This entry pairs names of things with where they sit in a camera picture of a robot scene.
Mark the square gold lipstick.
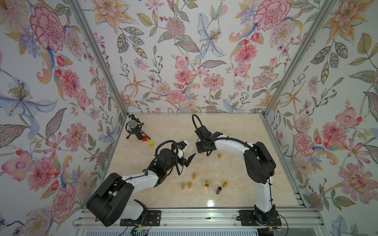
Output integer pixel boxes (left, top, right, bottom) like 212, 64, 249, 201
204, 180, 210, 189

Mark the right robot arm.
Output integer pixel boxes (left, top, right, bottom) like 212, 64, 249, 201
192, 114, 279, 226

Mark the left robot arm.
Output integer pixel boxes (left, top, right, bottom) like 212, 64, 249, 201
86, 140, 195, 227

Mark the black lipstick front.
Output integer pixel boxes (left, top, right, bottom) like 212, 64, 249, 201
216, 186, 222, 195

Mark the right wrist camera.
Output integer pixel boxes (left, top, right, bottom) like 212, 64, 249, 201
198, 125, 212, 138

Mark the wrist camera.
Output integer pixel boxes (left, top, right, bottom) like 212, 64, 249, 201
198, 125, 212, 138
177, 140, 189, 152

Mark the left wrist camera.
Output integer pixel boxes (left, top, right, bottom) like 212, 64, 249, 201
177, 140, 189, 152

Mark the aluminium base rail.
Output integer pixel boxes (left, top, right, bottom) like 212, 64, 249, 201
72, 207, 329, 236

